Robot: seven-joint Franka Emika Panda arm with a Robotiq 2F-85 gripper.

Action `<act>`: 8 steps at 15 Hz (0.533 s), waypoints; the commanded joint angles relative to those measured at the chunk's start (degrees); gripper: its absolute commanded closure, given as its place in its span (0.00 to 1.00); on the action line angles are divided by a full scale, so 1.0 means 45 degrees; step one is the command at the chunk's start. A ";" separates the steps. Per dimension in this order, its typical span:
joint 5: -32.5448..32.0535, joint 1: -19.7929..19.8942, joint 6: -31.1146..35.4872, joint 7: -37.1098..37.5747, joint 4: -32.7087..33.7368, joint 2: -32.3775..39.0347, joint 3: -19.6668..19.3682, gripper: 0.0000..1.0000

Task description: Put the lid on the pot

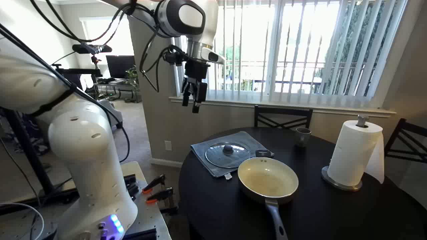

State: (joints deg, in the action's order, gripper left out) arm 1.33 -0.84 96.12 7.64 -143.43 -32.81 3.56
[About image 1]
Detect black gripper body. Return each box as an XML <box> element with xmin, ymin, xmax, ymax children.
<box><xmin>182</xmin><ymin>60</ymin><xmax>208</xmax><ymax>95</ymax></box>

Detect glass pot lid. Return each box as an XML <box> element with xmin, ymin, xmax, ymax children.
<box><xmin>204</xmin><ymin>142</ymin><xmax>250</xmax><ymax>170</ymax></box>

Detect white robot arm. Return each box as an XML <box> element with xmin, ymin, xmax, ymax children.
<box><xmin>0</xmin><ymin>0</ymin><xmax>222</xmax><ymax>240</ymax></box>

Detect blue grey towel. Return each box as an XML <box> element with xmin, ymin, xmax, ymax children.
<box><xmin>190</xmin><ymin>131</ymin><xmax>273</xmax><ymax>178</ymax></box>

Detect black monitor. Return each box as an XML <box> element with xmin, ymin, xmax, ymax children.
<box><xmin>106</xmin><ymin>56</ymin><xmax>134</xmax><ymax>79</ymax></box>

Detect white vertical blinds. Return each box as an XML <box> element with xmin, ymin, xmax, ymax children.
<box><xmin>206</xmin><ymin>0</ymin><xmax>408</xmax><ymax>108</ymax></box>

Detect black chair by window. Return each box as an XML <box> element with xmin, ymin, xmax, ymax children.
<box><xmin>253</xmin><ymin>106</ymin><xmax>312</xmax><ymax>130</ymax></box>

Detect grey mug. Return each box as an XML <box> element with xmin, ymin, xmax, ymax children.
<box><xmin>296</xmin><ymin>128</ymin><xmax>310</xmax><ymax>147</ymax></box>

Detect round black table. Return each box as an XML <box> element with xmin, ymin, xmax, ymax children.
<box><xmin>178</xmin><ymin>128</ymin><xmax>427</xmax><ymax>240</ymax></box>

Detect white paper towel roll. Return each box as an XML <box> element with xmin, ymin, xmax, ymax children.
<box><xmin>321</xmin><ymin>115</ymin><xmax>385</xmax><ymax>192</ymax></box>

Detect white robot mounting table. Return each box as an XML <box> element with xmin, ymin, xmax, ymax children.
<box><xmin>0</xmin><ymin>162</ymin><xmax>170</xmax><ymax>240</ymax></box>

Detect black chair far side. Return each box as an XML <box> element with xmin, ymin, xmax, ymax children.
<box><xmin>384</xmin><ymin>119</ymin><xmax>427</xmax><ymax>163</ymax></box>

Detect orange handled clamp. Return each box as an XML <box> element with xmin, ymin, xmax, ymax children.
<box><xmin>142</xmin><ymin>175</ymin><xmax>165</xmax><ymax>195</ymax></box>
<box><xmin>145</xmin><ymin>187</ymin><xmax>173</xmax><ymax>204</ymax></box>

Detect cream frying pan grey handle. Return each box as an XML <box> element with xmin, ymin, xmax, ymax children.
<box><xmin>237</xmin><ymin>158</ymin><xmax>298</xmax><ymax>240</ymax></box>

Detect black camera tripod stand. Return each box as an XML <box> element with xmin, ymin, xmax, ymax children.
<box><xmin>2</xmin><ymin>108</ymin><xmax>78</xmax><ymax>204</ymax></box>

